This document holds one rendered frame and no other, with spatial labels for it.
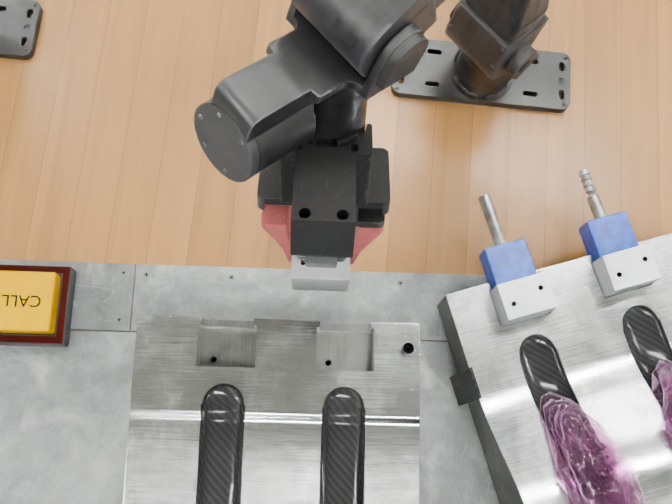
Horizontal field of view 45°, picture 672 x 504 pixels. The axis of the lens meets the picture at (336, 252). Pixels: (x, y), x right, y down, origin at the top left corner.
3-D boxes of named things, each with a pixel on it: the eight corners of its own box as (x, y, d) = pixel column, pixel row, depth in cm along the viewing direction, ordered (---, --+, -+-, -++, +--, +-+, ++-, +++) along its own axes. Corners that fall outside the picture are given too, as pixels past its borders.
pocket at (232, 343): (204, 323, 78) (199, 316, 75) (259, 325, 78) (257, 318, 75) (201, 370, 77) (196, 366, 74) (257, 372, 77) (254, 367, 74)
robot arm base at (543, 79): (591, 81, 84) (591, 21, 86) (398, 62, 84) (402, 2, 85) (567, 113, 91) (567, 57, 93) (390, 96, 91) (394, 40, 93)
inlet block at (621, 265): (552, 184, 86) (568, 166, 81) (596, 173, 87) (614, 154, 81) (595, 302, 83) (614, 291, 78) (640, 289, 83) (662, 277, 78)
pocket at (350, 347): (316, 326, 79) (317, 320, 75) (371, 328, 79) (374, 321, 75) (314, 374, 77) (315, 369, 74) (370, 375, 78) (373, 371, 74)
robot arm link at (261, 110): (260, 217, 54) (306, 108, 44) (178, 126, 56) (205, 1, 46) (374, 140, 60) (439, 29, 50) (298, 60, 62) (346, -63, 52)
